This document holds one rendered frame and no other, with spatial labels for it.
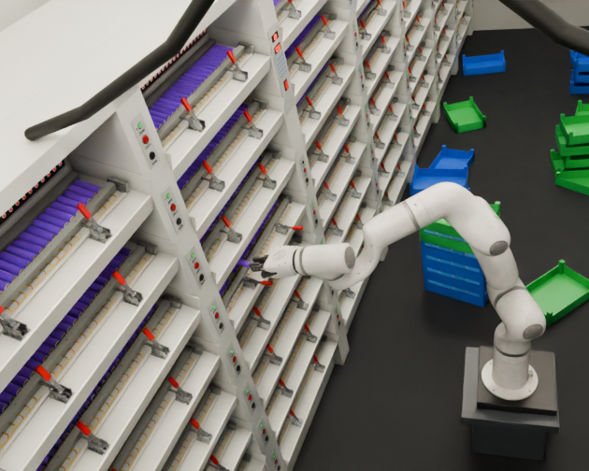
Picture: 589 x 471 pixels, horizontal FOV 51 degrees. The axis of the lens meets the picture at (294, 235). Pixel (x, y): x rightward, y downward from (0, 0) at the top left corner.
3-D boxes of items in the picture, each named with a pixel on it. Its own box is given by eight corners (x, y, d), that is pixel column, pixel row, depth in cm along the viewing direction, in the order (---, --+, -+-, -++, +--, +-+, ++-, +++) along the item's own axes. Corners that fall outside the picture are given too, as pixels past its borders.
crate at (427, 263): (499, 255, 291) (499, 242, 286) (483, 283, 279) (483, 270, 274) (439, 240, 307) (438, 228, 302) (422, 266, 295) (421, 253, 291)
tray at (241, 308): (304, 213, 226) (307, 194, 219) (234, 339, 185) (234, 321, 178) (253, 198, 230) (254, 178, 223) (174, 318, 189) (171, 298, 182)
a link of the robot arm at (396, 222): (421, 232, 181) (329, 279, 185) (401, 194, 171) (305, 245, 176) (431, 251, 174) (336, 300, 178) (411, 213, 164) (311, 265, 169)
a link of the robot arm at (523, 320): (521, 327, 215) (525, 276, 201) (547, 366, 201) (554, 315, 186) (487, 335, 215) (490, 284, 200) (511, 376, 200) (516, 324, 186)
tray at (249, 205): (294, 171, 214) (296, 138, 204) (216, 295, 173) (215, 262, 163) (240, 155, 218) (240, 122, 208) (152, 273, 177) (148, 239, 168)
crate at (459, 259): (499, 242, 286) (500, 229, 281) (483, 270, 274) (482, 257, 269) (438, 228, 302) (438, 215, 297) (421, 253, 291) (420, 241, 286)
